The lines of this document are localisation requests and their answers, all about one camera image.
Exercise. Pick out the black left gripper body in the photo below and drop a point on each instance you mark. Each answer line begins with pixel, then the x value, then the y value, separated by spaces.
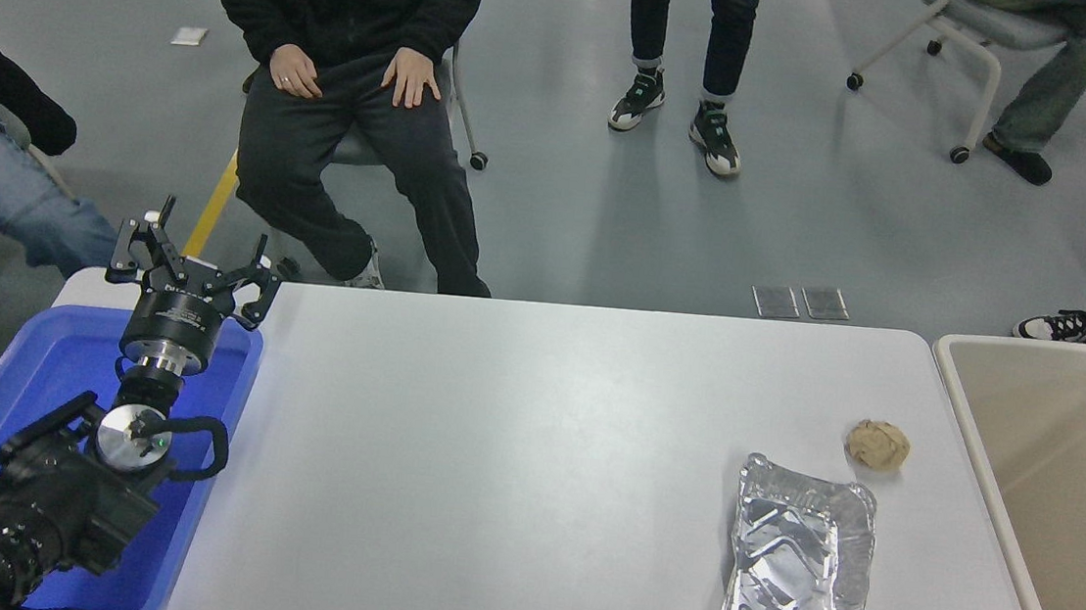
pixel 173 317

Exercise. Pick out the person's right hand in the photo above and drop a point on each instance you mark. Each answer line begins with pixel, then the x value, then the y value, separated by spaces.
pixel 293 70

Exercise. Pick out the person's left hand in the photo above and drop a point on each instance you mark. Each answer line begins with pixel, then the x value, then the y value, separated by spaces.
pixel 413 77

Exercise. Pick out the blue plastic tray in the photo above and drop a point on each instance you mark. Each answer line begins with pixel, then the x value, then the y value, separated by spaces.
pixel 56 361

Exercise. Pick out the grey metal floor plate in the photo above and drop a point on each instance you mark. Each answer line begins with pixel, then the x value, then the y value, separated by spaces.
pixel 775 302
pixel 825 303

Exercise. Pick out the crumpled foil tray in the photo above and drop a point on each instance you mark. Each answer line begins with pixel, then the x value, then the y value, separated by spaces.
pixel 800 573

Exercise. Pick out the crumpled tan paper ball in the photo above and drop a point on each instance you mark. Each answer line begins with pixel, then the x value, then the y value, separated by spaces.
pixel 878 444

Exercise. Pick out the large pale plastic bin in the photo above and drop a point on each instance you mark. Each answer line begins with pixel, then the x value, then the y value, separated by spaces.
pixel 1077 489

